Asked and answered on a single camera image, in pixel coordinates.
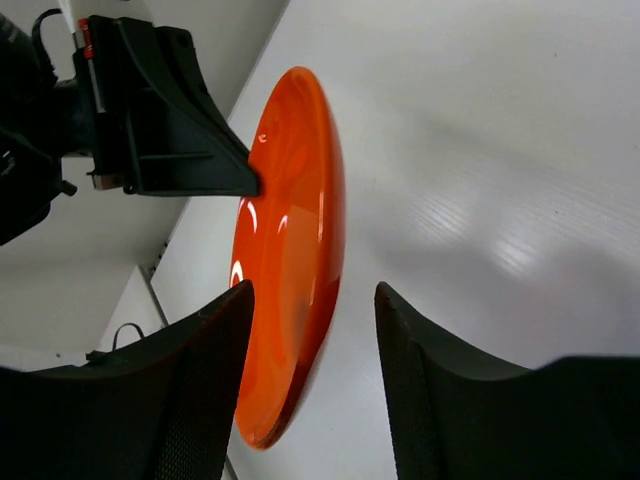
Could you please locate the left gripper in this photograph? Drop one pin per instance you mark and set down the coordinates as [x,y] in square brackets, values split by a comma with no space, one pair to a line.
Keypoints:
[138,104]

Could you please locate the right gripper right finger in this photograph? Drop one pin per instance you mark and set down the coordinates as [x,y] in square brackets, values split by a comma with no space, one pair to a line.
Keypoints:
[457,412]

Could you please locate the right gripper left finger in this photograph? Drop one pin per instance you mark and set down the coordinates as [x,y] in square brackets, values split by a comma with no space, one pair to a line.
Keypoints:
[159,408]

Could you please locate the orange plastic plate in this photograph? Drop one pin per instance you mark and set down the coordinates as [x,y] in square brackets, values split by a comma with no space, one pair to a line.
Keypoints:
[290,243]

